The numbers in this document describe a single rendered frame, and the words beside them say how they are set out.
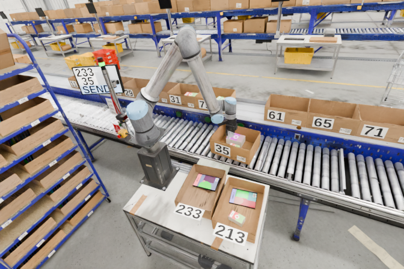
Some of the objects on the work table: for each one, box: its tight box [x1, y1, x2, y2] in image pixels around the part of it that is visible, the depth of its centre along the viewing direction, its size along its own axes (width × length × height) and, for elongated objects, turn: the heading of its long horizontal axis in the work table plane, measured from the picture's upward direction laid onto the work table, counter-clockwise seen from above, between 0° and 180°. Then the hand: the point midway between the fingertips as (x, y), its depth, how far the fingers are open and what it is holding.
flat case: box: [229, 188, 257, 209], centre depth 156 cm, size 14×19×2 cm
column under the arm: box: [137, 141, 180, 192], centre depth 175 cm, size 26×26×33 cm
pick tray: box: [174, 164, 226, 220], centre depth 162 cm, size 28×38×10 cm
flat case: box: [193, 173, 220, 192], centre depth 170 cm, size 14×19×2 cm
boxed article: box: [228, 210, 245, 227], centre depth 141 cm, size 6×10×5 cm, turn 63°
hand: (228, 137), depth 181 cm, fingers closed
